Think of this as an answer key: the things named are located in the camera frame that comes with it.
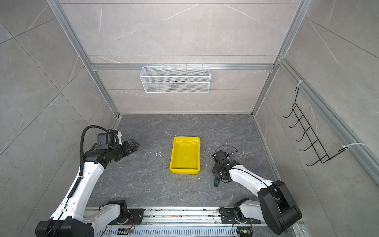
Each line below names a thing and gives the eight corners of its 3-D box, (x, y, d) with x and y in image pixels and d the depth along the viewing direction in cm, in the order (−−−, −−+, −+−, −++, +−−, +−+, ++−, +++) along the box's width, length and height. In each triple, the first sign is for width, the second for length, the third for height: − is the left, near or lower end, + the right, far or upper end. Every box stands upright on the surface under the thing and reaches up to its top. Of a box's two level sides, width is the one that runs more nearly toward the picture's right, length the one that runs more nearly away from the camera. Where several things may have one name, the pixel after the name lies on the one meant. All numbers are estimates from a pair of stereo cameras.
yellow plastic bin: (170, 174, 90) (169, 169, 84) (174, 141, 106) (173, 135, 100) (200, 174, 90) (201, 169, 84) (199, 141, 106) (199, 135, 100)
